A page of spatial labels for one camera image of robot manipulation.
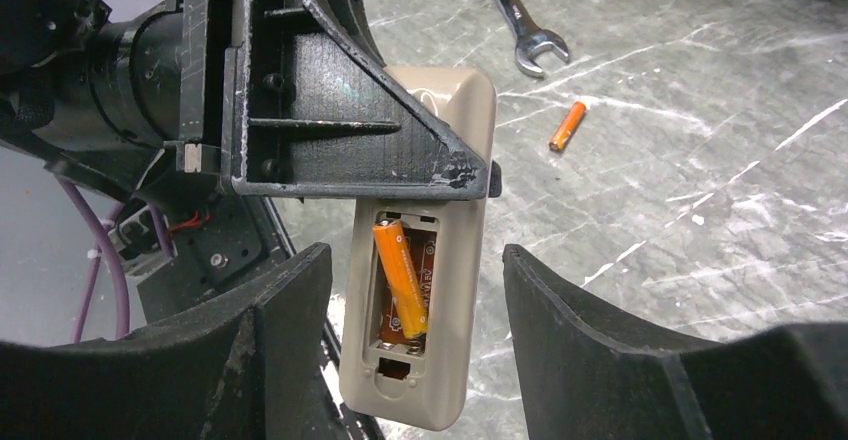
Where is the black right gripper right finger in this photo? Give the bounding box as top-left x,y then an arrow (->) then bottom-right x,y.
503,244 -> 847,439

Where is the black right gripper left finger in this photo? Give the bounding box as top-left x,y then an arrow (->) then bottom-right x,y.
1,243 -> 332,439

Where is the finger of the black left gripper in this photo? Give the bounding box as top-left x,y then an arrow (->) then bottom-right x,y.
488,161 -> 502,198

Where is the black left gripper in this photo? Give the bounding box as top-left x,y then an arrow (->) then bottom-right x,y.
86,0 -> 492,201

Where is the orange AAA battery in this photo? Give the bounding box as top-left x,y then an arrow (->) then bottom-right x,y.
548,101 -> 588,153
372,219 -> 428,340

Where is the white remote control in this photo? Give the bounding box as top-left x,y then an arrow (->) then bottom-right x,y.
337,64 -> 498,433

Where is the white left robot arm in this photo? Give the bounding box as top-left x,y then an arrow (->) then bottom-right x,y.
1,0 -> 502,209

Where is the silver open-end wrench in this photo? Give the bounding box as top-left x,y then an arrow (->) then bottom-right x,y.
495,0 -> 571,79

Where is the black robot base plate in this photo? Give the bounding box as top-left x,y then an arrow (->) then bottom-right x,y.
139,197 -> 382,439

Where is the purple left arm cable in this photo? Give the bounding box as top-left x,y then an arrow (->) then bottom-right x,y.
56,178 -> 177,346

